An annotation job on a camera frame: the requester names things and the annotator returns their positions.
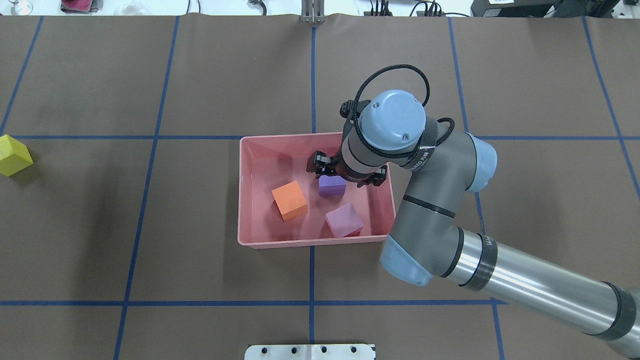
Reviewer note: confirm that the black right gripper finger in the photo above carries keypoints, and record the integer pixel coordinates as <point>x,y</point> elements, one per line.
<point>320,169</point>
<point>375,179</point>

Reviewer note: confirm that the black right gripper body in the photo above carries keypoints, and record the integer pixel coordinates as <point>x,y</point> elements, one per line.
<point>320,163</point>

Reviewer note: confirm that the purple foam block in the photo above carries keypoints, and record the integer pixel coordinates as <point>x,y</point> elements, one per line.
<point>331,186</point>

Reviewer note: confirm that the orange foam block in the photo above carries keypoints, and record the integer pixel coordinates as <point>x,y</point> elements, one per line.
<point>290,201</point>

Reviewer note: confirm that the pink foam block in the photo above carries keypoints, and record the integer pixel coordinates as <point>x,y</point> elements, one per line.
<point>344,221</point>

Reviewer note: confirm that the yellow foam block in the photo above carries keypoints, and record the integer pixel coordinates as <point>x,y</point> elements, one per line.
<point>14,156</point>

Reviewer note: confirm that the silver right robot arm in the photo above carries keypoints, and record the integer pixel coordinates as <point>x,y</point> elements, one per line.
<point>425,242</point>

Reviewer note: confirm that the aluminium frame post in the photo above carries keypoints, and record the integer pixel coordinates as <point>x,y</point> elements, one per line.
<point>312,12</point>

